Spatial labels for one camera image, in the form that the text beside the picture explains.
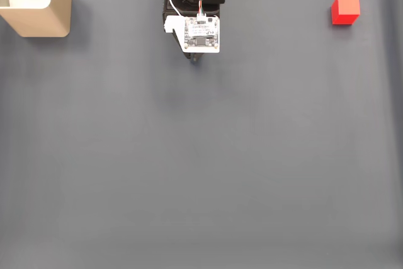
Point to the red cube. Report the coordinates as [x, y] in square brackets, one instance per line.
[345, 9]

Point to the beige box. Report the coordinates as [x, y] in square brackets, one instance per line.
[41, 21]

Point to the grey mat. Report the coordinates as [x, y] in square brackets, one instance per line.
[201, 155]

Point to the white camera board mount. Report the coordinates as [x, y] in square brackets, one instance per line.
[201, 34]

